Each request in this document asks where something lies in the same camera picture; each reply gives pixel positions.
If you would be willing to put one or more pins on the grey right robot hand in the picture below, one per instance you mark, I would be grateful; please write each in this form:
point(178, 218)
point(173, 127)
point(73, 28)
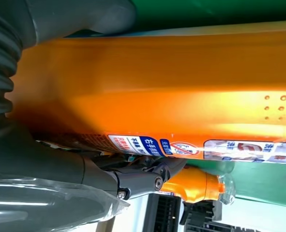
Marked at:
point(36, 179)

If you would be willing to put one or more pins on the black vented equipment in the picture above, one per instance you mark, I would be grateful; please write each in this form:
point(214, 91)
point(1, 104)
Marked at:
point(164, 213)

